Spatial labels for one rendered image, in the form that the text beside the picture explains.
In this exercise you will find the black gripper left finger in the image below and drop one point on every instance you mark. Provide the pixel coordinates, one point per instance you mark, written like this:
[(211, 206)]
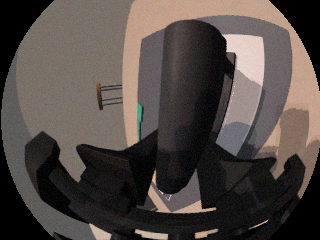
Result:
[(136, 164)]

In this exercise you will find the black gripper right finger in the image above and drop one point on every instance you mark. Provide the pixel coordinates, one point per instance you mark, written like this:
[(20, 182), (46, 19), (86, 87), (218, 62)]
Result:
[(219, 172)]

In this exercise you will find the green small trowel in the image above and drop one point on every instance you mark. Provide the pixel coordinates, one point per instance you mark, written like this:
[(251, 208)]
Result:
[(140, 115)]

